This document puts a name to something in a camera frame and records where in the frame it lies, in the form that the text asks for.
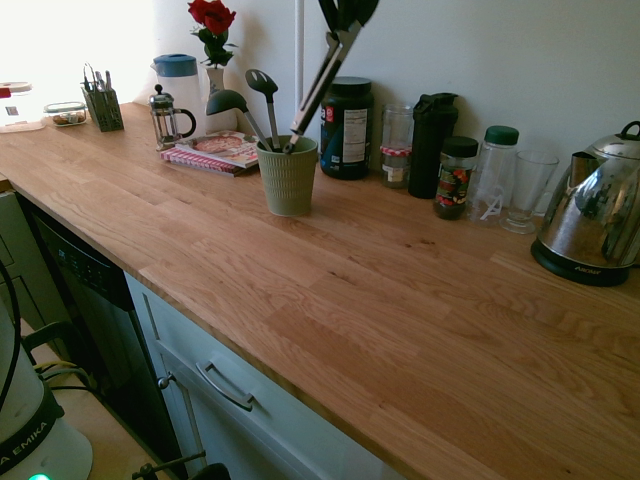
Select black dishwasher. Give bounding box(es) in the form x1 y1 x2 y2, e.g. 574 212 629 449
23 203 187 474

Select glass food container with snacks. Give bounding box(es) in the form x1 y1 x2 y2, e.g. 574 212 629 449
42 101 88 128

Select stainless steel electric kettle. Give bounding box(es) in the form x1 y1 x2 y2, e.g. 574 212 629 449
530 120 640 288

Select white ceramic vase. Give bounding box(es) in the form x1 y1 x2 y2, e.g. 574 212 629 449
204 66 239 135

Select white pitcher with blue lid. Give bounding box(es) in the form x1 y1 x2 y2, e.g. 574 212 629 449
151 53 202 137

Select black slotted spoon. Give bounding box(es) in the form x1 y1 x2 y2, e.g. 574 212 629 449
244 68 283 152

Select white wall pipe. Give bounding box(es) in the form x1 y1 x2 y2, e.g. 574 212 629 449
294 0 307 109

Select black shaker bottle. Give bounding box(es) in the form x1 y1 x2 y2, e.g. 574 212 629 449
407 92 460 200

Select steel tongs with black heads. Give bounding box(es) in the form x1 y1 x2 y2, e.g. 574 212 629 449
282 0 382 155

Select green ribbed utensil holder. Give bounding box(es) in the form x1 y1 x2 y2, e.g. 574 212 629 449
255 134 320 218

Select clear bottle with green lid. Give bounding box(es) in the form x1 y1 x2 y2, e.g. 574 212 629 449
466 125 521 228

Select metal drawer handle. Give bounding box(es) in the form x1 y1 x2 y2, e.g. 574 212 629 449
195 360 256 413

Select red checked book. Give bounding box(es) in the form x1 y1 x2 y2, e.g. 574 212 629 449
159 145 247 179

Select black protein powder tub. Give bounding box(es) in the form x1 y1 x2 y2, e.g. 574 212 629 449
319 76 376 182

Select glass jar with checked band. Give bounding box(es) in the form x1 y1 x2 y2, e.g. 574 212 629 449
380 103 416 190

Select glass french press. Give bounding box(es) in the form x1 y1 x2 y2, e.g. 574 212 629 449
149 83 198 153

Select footed drinking glass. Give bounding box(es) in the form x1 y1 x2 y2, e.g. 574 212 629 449
498 150 561 236

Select black ladle with steel handle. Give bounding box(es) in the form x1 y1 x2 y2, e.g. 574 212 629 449
205 90 272 152

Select red rose with leaves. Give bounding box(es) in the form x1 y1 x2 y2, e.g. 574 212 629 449
187 0 240 70

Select white container with red clip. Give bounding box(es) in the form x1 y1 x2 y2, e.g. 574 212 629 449
0 80 47 135

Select cookbook with pizza cover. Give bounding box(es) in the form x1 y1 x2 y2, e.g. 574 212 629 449
174 129 262 170

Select white drawer with metal handle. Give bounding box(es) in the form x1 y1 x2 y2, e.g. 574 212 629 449
123 271 407 480

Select grey cutlery caddy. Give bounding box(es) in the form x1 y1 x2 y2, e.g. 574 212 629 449
80 85 126 134

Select yellow cable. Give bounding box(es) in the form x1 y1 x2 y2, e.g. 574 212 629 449
33 358 92 390

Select spice jar with black lid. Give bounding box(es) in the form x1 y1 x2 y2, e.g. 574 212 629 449
432 135 480 222

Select black cable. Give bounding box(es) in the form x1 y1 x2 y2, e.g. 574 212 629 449
0 258 24 414

